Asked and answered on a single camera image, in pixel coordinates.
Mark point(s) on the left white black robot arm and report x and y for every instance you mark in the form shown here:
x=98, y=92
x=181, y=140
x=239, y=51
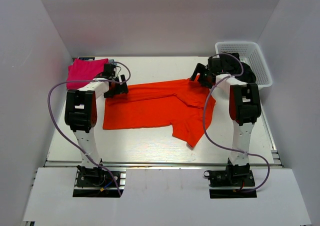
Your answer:
x=81, y=110

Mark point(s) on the folded grey blue t shirt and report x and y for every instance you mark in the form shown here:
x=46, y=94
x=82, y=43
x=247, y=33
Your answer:
x=112, y=61

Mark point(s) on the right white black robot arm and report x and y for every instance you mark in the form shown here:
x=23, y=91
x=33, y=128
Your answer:
x=244, y=108

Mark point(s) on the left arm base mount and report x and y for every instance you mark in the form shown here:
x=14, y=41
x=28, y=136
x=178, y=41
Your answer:
x=98, y=183

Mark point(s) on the white plastic basket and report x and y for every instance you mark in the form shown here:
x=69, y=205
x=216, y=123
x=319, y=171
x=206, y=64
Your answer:
x=251, y=54

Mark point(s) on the orange t shirt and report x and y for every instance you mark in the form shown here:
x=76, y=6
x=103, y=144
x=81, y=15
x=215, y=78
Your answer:
x=183, y=104

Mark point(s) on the dark blue label plate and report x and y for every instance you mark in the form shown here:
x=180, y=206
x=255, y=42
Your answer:
x=86, y=58

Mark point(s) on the folded pink t shirt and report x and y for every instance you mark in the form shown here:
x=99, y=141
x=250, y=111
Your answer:
x=83, y=70

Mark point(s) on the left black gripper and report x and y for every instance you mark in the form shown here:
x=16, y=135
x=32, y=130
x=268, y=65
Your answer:
x=122, y=88

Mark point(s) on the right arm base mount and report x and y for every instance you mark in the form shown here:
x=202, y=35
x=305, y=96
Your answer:
x=235, y=182

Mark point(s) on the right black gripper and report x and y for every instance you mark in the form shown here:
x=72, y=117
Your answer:
x=200, y=69

